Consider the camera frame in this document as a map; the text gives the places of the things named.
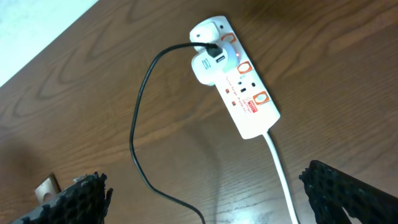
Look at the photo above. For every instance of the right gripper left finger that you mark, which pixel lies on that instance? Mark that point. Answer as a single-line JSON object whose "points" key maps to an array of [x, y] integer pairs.
{"points": [[85, 202]]}

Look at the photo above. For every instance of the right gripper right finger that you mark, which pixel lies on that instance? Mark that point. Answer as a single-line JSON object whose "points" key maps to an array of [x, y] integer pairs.
{"points": [[335, 196]]}

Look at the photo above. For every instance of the white USB charger adapter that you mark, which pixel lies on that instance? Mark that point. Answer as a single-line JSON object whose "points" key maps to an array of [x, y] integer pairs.
{"points": [[208, 64]]}

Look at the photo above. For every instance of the white plug on strip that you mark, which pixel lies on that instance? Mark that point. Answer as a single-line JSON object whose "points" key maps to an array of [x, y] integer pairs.
{"points": [[208, 31]]}

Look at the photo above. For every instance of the white power strip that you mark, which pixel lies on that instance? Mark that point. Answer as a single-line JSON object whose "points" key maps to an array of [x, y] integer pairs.
{"points": [[243, 92]]}

